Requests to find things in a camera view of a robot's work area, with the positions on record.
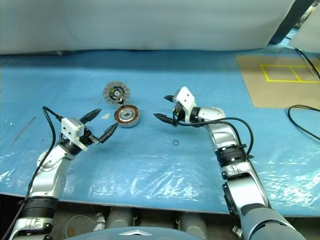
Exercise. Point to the grey-blue robot torso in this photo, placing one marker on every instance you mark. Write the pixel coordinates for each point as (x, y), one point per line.
(130, 234)

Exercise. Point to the grey rounded cylinder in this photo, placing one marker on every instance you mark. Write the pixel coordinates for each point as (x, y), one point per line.
(120, 217)
(192, 222)

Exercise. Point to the silver disc rotor plate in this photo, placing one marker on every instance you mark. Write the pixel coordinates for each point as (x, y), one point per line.
(109, 91)

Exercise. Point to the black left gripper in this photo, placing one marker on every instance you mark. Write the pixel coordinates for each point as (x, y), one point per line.
(88, 138)

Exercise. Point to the silver motor stator copper windings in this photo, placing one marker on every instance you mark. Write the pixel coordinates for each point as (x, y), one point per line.
(131, 120)

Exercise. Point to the brown cardboard sheet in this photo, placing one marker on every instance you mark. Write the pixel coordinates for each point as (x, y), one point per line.
(275, 95)

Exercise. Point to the white board panel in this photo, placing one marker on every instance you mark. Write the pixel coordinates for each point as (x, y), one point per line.
(308, 35)

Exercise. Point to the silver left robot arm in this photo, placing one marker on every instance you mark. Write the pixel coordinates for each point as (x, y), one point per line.
(50, 172)

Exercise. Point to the blue plastic-covered table mat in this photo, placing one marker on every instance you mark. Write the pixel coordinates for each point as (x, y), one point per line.
(150, 170)

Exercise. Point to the small pale tape piece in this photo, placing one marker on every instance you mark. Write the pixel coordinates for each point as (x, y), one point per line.
(106, 116)

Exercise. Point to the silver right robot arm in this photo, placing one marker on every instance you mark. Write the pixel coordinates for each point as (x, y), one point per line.
(240, 180)

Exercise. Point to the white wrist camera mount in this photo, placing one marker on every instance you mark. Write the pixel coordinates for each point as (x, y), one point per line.
(185, 96)
(71, 127)

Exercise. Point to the dark grey panel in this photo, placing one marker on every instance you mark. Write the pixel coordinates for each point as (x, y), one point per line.
(282, 30)

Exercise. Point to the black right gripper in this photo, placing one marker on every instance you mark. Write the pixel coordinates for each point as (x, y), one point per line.
(179, 115)

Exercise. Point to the thin metal rod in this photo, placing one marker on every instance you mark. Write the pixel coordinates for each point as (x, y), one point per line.
(23, 130)

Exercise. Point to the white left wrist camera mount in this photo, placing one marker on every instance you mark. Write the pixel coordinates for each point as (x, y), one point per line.
(71, 127)

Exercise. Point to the white foam backdrop sheet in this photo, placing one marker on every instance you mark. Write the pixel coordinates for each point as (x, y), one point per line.
(137, 22)

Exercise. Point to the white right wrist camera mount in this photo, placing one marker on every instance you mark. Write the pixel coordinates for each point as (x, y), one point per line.
(185, 96)

